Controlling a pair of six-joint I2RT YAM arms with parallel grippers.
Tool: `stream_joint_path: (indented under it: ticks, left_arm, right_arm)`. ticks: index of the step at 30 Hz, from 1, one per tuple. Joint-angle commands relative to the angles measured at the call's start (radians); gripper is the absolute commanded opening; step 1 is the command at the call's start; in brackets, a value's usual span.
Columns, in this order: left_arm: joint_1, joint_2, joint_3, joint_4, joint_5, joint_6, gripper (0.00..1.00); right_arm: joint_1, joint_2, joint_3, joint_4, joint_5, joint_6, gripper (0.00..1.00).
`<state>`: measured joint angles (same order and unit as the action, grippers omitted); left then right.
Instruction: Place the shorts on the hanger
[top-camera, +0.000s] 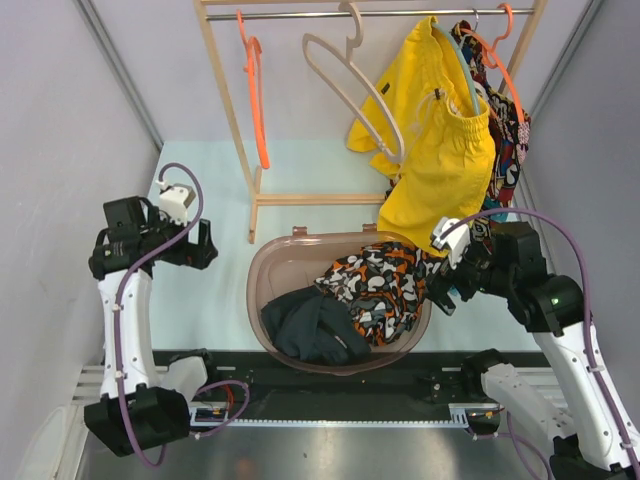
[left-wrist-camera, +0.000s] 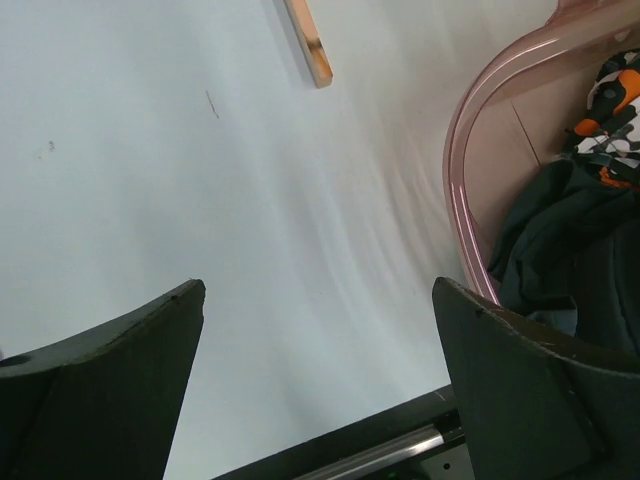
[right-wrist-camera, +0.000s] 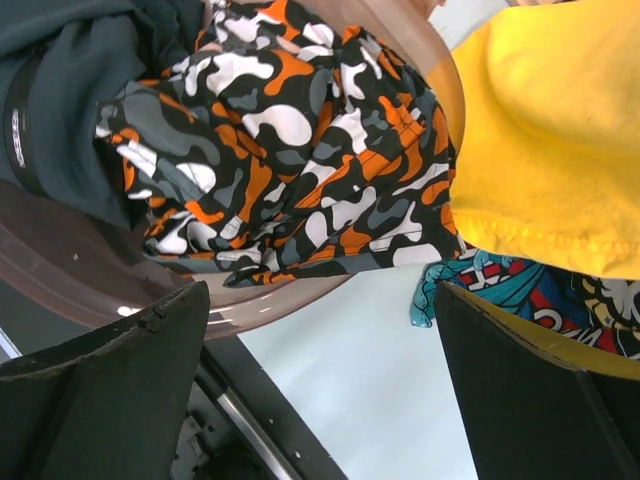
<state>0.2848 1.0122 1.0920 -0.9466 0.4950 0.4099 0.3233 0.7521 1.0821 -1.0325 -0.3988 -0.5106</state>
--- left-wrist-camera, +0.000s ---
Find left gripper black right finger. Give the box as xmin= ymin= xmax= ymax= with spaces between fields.
xmin=432 ymin=277 xmax=639 ymax=479

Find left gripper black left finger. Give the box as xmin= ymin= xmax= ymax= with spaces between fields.
xmin=1 ymin=280 xmax=205 ymax=479

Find orange black camouflage shorts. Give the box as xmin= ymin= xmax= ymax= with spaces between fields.
xmin=562 ymin=49 xmax=639 ymax=190

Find dark navy shorts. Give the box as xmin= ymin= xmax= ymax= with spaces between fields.
xmin=487 ymin=160 xmax=639 ymax=356

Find translucent pink laundry basket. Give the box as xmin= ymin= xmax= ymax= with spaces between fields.
xmin=444 ymin=1 xmax=639 ymax=306

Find wooden clothes rack frame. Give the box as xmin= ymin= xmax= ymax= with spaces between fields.
xmin=284 ymin=0 xmax=334 ymax=89

